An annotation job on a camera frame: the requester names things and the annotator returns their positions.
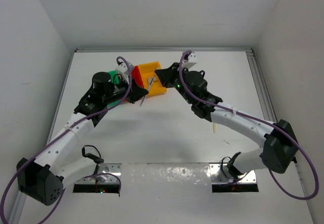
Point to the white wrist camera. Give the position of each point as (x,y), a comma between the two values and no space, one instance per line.
(122,70)
(190,59)

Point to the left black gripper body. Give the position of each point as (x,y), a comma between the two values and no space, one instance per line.
(116,91)

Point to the yellow plastic bin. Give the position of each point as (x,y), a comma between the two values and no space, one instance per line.
(146,72)

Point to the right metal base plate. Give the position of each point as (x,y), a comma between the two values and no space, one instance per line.
(218,178)

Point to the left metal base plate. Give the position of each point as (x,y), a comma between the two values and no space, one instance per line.
(108,173)

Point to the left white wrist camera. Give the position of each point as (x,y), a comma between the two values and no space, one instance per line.
(122,70)

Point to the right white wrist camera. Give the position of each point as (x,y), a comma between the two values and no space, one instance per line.
(190,59)

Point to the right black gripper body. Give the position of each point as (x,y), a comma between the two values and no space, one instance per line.
(178,86)

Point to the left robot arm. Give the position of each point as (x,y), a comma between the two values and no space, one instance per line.
(42,178)

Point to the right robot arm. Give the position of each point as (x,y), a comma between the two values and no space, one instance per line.
(275,150)

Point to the yellow highlighter pen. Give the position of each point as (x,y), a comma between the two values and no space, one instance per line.
(214,127)

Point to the red plastic bin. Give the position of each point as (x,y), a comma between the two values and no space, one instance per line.
(137,77)

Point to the metal base plate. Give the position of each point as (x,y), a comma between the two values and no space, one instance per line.
(218,178)
(108,173)

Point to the green plastic bin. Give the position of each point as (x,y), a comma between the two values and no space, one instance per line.
(111,73)

